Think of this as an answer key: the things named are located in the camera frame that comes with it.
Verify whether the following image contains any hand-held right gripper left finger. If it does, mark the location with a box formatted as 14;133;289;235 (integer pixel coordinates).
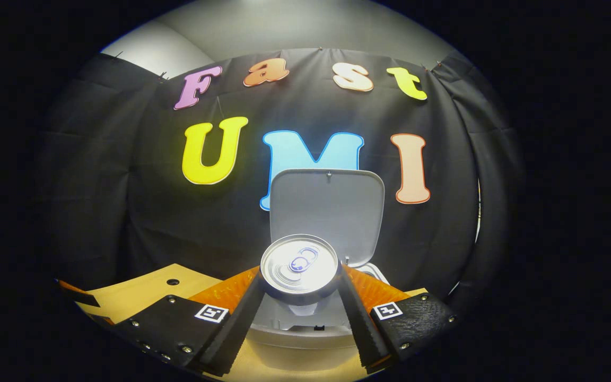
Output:
114;266;267;377

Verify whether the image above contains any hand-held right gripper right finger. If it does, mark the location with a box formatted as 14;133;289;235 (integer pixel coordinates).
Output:
337;264;457;374

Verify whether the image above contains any silver pop can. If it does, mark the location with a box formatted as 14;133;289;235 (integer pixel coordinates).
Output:
259;234;341;307

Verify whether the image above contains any white desktop garbage bin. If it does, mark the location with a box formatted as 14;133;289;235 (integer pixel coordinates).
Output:
250;169;391;372

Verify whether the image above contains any black backdrop cloth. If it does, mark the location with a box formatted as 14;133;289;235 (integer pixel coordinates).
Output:
35;48;523;314

